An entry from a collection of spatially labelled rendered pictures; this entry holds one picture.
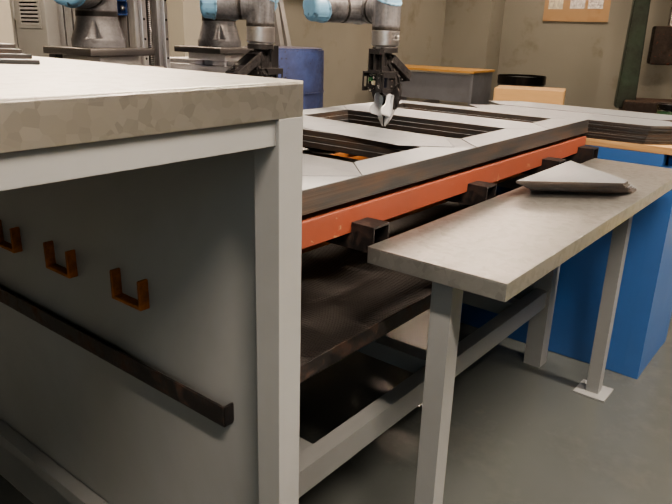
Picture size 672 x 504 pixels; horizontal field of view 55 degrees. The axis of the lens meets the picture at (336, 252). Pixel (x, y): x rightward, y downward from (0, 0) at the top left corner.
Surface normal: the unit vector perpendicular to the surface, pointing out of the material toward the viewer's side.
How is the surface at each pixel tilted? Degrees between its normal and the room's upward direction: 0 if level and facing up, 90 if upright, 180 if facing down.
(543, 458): 0
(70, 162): 90
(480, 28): 90
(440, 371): 90
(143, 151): 90
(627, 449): 0
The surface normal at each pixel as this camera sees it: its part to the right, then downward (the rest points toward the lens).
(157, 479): -0.62, 0.24
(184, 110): 0.78, 0.22
